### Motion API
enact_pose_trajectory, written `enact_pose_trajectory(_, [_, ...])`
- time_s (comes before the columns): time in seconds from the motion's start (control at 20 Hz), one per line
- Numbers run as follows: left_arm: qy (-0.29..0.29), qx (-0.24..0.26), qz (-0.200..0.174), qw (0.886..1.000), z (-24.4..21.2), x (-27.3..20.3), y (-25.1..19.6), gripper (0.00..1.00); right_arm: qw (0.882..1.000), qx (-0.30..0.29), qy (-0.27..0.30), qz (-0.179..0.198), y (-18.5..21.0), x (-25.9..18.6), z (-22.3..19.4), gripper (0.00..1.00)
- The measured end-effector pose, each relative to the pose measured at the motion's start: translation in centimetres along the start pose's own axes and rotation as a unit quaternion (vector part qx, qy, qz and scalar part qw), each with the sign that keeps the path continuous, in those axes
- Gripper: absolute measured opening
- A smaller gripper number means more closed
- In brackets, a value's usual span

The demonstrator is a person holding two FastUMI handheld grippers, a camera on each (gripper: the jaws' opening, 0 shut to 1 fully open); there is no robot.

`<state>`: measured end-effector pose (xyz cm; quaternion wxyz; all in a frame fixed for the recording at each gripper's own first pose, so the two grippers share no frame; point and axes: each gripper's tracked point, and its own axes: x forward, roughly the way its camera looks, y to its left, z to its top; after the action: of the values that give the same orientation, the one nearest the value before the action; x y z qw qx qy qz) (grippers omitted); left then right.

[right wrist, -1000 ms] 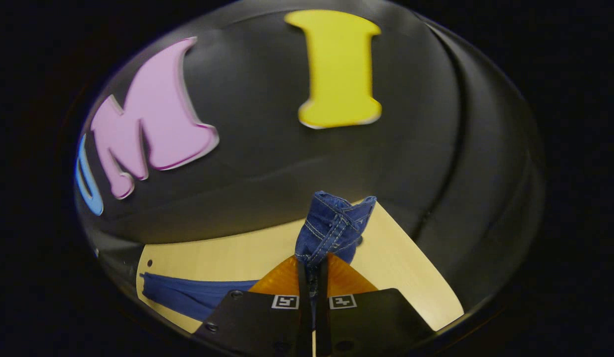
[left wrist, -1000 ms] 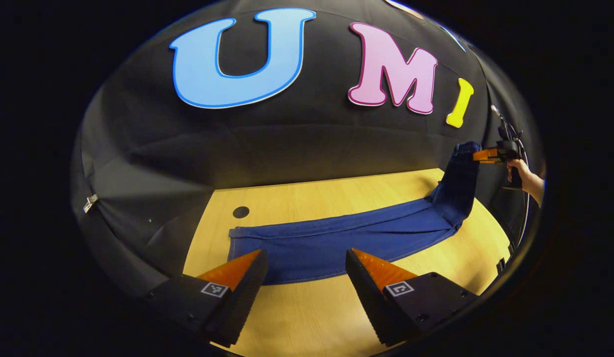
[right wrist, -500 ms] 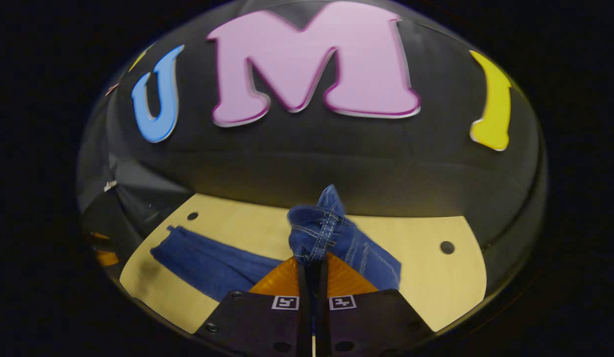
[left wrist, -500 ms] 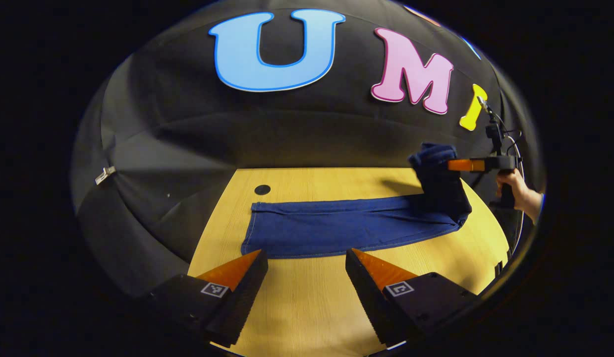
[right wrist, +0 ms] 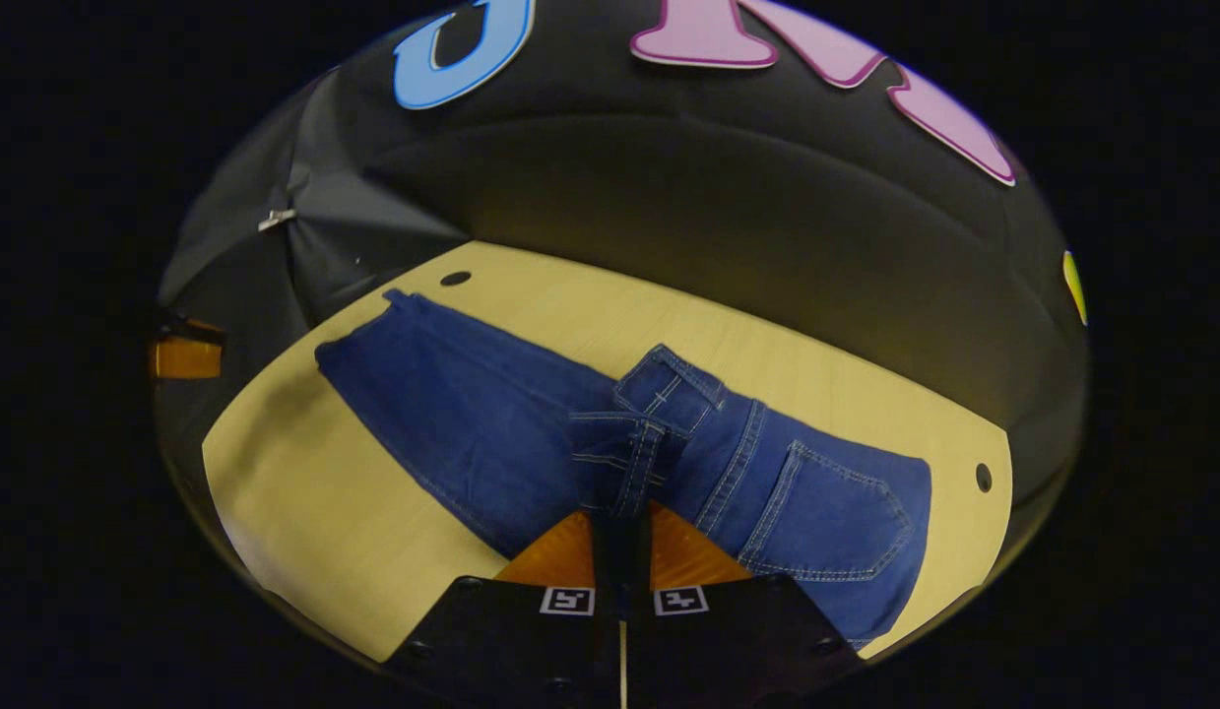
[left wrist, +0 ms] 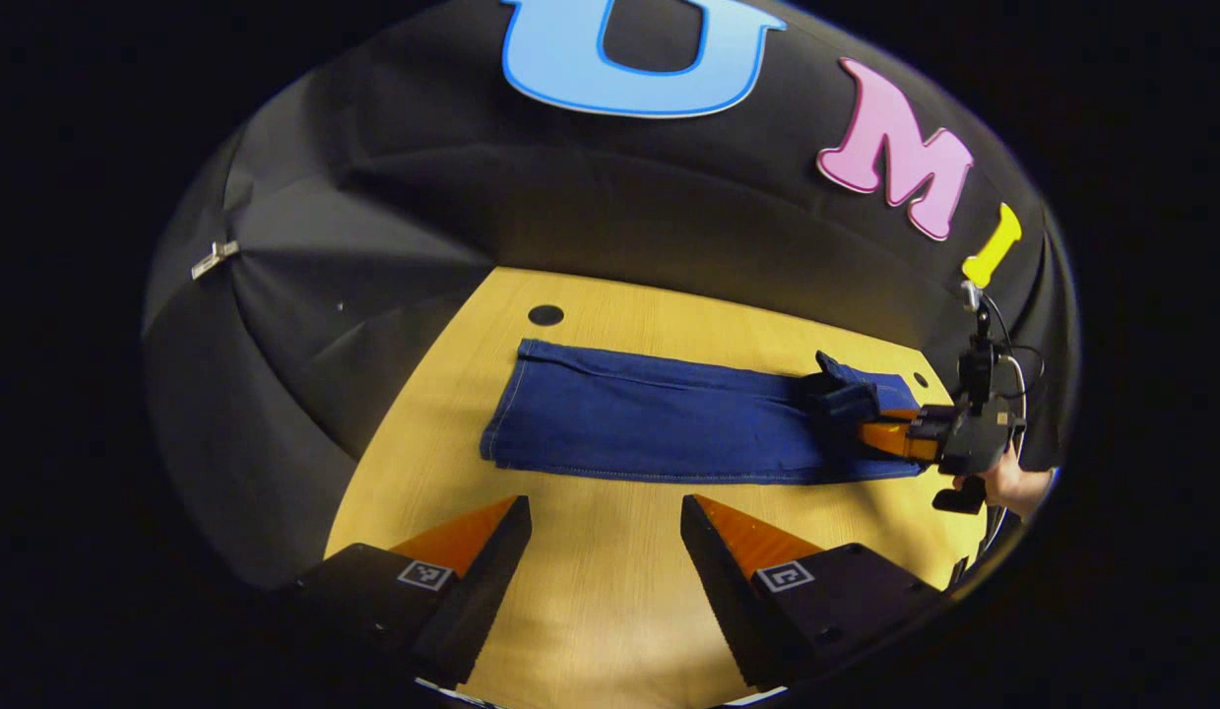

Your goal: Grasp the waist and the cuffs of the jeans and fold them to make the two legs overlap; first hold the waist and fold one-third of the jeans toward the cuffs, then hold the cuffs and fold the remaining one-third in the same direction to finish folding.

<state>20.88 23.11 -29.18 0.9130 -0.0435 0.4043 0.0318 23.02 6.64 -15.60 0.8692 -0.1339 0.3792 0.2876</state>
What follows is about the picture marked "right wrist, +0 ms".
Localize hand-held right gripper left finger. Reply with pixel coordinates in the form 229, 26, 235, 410
388, 510, 625, 709

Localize blue denim jeans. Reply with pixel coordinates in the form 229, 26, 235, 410
314, 289, 933, 651

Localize black backdrop cloth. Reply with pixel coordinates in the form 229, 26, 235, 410
157, 0, 1091, 513

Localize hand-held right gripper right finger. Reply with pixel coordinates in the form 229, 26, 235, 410
624, 500, 867, 709

